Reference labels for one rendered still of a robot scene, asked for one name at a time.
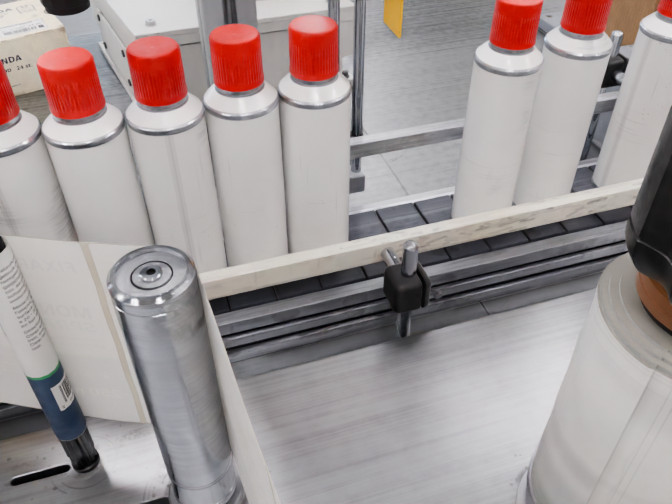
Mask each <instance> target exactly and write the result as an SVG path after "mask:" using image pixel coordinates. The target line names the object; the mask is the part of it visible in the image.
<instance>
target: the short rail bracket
mask: <svg viewBox="0 0 672 504"><path fill-rule="evenodd" d="M418 251H419V245H418V243H417V242H415V241H414V240H408V241H406V242H405V243H404V244H403V249H402V260H401V263H398V264H393V265H389V266H387V267H386V268H385V271H384V284H383V292H384V294H385V296H386V298H387V300H388V302H389V303H390V305H391V307H392V309H393V311H394V312H395V313H397V316H396V327H395V339H399V338H403V337H407V336H409V332H410V323H411V314H412V311H413V310H417V309H419V308H420V306H421V307H422V308H425V307H427V306H428V304H429V299H430V292H431V284H432V282H431V280H430V278H429V276H428V275H427V273H426V272H425V270H424V268H423V267H422V265H421V263H420V262H419V261H417V260H418ZM395 339H394V340H395Z"/></svg>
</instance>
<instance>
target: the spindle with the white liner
mask: <svg viewBox="0 0 672 504"><path fill-rule="evenodd" d="M625 240H626V246H627V249H628V252H627V253H625V254H623V255H622V256H620V257H618V258H617V259H615V260H614V261H613V262H611V263H610V264H609V265H608V266H607V267H606V268H605V270H604V271H603V273H602V275H601V277H600V279H599V282H598V286H597V289H596V292H595V296H594V299H593V302H592V305H591V307H590V310H589V313H588V316H587V318H586V320H585V322H584V325H583V327H582V329H581V331H580V334H579V337H578V340H577V343H576V346H575V349H574V352H573V355H572V358H571V361H570V365H569V367H568V369H567V372H566V374H565V376H564V378H563V381H562V383H561V386H560V389H559V391H558V394H557V396H556V400H555V403H554V407H553V410H552V413H551V415H550V417H549V420H548V422H547V424H546V426H545V429H544V431H543V433H542V436H541V439H540V443H539V445H538V446H537V448H536V449H535V451H534V453H533V455H532V458H531V460H530V463H529V467H528V470H527V471H526V473H525V474H524V476H523V478H522V480H521V482H520V485H519V488H518V492H517V497H516V504H672V105H671V108H670V110H669V113H668V115H667V118H666V121H665V123H664V126H663V129H662V131H661V134H660V137H659V139H658V142H657V145H656V147H655V150H654V152H653V155H652V158H651V160H650V163H649V166H648V168H647V171H646V174H645V176H644V179H643V182H642V184H641V187H640V190H639V192H638V195H637V197H636V200H635V203H634V205H633V208H632V211H631V216H630V217H629V219H628V221H627V224H626V228H625Z"/></svg>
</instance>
